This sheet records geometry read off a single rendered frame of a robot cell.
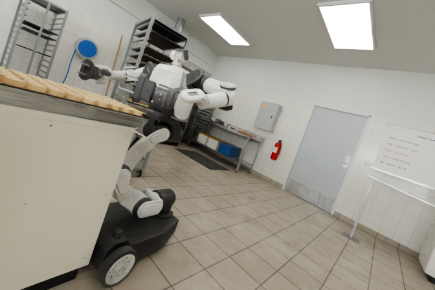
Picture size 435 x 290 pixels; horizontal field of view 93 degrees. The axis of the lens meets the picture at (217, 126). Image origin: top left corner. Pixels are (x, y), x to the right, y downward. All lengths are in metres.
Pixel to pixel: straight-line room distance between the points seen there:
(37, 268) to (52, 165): 0.47
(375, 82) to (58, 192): 5.06
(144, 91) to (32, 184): 0.54
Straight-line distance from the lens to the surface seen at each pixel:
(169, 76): 1.30
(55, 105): 0.97
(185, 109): 0.86
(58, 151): 1.02
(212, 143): 5.51
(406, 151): 4.87
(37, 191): 1.08
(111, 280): 1.46
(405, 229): 4.92
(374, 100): 5.07
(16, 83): 0.91
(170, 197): 1.74
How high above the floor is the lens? 1.02
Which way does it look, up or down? 2 degrees down
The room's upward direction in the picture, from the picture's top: 20 degrees clockwise
